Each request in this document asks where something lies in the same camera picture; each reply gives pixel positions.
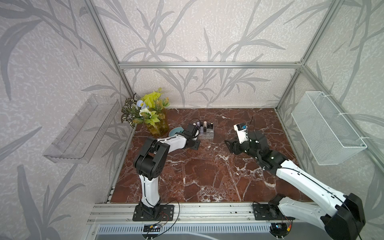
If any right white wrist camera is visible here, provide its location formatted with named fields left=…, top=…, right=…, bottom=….
left=234, top=123, right=249, bottom=144

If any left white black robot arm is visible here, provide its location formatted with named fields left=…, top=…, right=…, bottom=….
left=134, top=124, right=200, bottom=215

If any clear acrylic wall shelf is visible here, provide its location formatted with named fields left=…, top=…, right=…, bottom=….
left=43, top=94, right=120, bottom=164

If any clear acrylic lipstick organizer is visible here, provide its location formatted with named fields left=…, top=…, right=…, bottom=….
left=198, top=122, right=215, bottom=140

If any artificial plant in amber vase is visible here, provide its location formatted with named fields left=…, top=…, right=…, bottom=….
left=121, top=88, right=170, bottom=137

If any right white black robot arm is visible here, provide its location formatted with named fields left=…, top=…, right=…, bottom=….
left=225, top=129, right=366, bottom=240

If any white wire mesh basket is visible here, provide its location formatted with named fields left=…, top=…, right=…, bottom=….
left=292, top=91, right=367, bottom=166

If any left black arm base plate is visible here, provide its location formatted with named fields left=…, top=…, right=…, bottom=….
left=133, top=203, right=175, bottom=222

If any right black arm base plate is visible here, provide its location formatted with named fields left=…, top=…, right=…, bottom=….
left=252, top=194, right=286, bottom=221

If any small electronics board with wires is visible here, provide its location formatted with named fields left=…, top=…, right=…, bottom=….
left=143, top=225, right=162, bottom=234

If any aluminium frame crossbar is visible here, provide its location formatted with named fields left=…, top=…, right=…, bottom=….
left=119, top=62, right=302, bottom=69

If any teal plastic dustpan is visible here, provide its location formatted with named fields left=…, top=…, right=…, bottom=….
left=169, top=127, right=184, bottom=137

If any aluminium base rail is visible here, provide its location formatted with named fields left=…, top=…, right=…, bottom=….
left=87, top=200, right=341, bottom=225

